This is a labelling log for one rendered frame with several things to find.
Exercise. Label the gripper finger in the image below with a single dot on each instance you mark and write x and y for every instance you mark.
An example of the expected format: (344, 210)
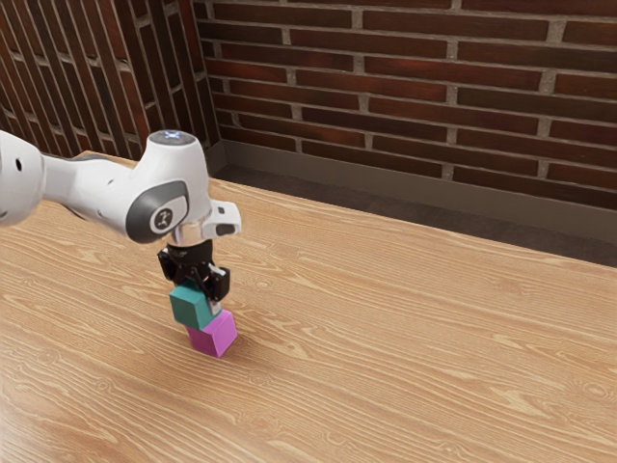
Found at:
(166, 266)
(215, 287)

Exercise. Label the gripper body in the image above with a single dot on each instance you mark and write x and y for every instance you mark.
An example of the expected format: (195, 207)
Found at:
(191, 254)

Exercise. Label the teal block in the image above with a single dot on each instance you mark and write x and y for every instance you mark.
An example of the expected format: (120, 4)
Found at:
(189, 307)

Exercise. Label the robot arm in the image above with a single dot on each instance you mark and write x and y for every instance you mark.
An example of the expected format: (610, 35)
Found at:
(91, 190)

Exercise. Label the pink block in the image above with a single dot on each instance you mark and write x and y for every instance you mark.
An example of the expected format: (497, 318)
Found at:
(215, 335)

